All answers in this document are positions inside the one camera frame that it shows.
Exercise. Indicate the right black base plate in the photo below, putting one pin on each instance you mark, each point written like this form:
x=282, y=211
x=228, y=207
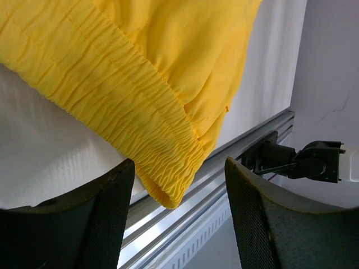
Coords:
x=268, y=156

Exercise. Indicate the aluminium mounting rail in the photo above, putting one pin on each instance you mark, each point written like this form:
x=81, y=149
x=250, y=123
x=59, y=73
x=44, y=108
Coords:
x=153, y=232

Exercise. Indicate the yellow shorts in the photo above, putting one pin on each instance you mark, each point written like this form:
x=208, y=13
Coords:
x=155, y=79

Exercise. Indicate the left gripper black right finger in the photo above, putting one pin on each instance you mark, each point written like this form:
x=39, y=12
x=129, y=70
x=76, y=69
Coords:
x=276, y=228

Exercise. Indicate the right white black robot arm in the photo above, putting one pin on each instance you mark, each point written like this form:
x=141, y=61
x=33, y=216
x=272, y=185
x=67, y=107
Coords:
x=326, y=161

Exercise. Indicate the white slotted cable duct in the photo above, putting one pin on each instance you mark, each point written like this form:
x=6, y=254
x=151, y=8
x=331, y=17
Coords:
x=198, y=236

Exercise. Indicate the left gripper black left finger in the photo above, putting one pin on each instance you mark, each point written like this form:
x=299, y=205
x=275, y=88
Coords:
x=82, y=228

